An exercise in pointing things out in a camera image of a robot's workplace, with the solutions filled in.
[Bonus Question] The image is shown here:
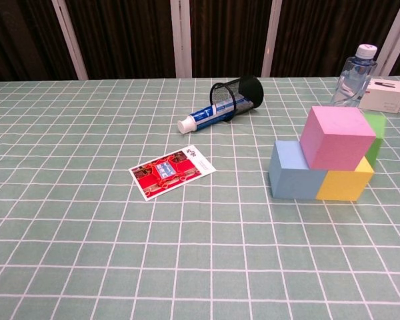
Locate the pink foam cube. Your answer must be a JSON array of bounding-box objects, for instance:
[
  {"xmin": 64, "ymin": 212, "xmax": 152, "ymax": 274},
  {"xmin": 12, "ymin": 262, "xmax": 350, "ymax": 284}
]
[{"xmin": 299, "ymin": 105, "xmax": 377, "ymax": 172}]

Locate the yellow foam cube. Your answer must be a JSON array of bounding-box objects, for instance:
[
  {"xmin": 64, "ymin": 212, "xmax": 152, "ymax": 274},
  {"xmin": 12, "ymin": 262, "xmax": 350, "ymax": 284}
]
[{"xmin": 315, "ymin": 155, "xmax": 375, "ymax": 203}]

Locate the green foam block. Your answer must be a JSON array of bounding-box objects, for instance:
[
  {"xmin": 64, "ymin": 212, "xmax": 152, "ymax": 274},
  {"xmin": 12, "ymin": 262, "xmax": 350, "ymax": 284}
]
[{"xmin": 362, "ymin": 112, "xmax": 389, "ymax": 169}]

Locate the red white card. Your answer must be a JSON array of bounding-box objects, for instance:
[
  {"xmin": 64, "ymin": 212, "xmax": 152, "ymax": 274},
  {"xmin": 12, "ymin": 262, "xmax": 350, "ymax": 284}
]
[{"xmin": 128, "ymin": 144, "xmax": 217, "ymax": 202}]

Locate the blue white toothpaste tube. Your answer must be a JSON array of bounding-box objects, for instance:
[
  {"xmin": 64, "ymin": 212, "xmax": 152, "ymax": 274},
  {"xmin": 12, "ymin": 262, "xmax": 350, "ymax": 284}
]
[{"xmin": 177, "ymin": 97, "xmax": 255, "ymax": 135}]

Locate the black mesh pen holder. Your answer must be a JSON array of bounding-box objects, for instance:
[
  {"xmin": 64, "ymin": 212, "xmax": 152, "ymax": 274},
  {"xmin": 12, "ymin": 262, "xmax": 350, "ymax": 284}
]
[{"xmin": 209, "ymin": 75, "xmax": 265, "ymax": 122}]

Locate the blue foam cube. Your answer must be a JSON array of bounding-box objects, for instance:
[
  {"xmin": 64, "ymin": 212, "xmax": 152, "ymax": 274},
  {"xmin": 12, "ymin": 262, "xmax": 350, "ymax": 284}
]
[{"xmin": 268, "ymin": 139, "xmax": 327, "ymax": 201}]

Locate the green checked tablecloth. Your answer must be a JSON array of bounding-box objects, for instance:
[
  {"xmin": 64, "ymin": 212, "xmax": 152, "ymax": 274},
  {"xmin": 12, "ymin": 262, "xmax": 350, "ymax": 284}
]
[{"xmin": 0, "ymin": 76, "xmax": 400, "ymax": 320}]

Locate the dark brown curtain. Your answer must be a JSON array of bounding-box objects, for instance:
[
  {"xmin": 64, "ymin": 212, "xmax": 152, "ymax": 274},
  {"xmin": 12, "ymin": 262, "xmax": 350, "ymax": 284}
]
[{"xmin": 0, "ymin": 0, "xmax": 400, "ymax": 83}]

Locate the clear plastic water bottle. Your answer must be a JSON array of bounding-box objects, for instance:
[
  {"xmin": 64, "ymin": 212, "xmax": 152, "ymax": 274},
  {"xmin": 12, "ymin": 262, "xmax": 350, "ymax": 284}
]
[{"xmin": 329, "ymin": 43, "xmax": 379, "ymax": 109}]

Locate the white cardboard box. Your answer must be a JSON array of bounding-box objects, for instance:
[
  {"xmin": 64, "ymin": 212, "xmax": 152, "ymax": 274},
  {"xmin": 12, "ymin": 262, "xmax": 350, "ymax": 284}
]
[{"xmin": 357, "ymin": 78, "xmax": 400, "ymax": 115}]

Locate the white frame post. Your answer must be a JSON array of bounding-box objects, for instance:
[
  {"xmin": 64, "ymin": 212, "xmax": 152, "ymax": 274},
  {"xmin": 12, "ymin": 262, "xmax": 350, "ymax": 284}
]
[
  {"xmin": 375, "ymin": 0, "xmax": 400, "ymax": 77},
  {"xmin": 169, "ymin": 0, "xmax": 193, "ymax": 79},
  {"xmin": 261, "ymin": 0, "xmax": 283, "ymax": 78},
  {"xmin": 51, "ymin": 0, "xmax": 89, "ymax": 81}
]

